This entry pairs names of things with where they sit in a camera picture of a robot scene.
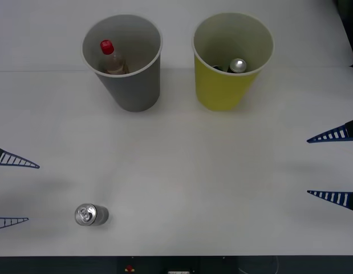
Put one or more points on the grey plastic waste bin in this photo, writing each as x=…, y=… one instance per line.
x=136, y=91

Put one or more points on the silver-topped drink can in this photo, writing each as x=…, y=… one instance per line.
x=238, y=65

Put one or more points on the red round button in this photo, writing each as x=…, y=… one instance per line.
x=129, y=268

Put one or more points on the dark drink can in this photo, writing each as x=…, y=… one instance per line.
x=85, y=214

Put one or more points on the yellow-green plastic waste bin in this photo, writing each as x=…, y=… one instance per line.
x=219, y=91

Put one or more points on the white label plate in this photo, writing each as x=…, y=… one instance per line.
x=179, y=272

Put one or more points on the red-capped plastic bottle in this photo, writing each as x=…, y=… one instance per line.
x=107, y=47

